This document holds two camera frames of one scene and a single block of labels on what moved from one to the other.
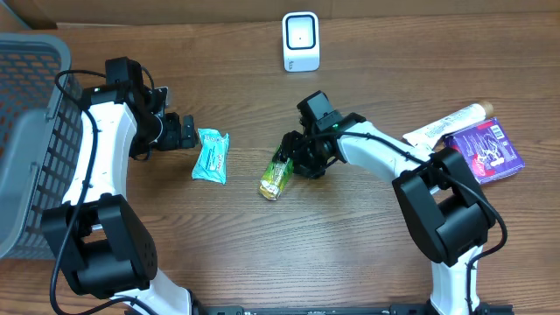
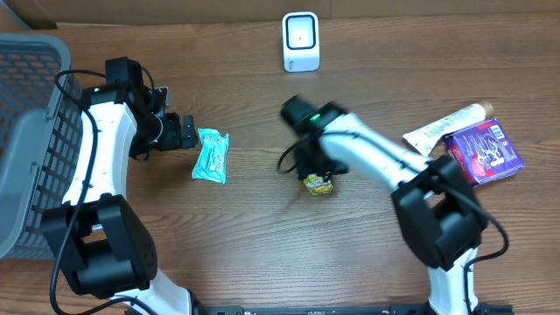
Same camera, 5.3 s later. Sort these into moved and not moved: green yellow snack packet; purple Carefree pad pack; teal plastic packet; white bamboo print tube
Moved: green yellow snack packet
Not moved: purple Carefree pad pack; white bamboo print tube; teal plastic packet
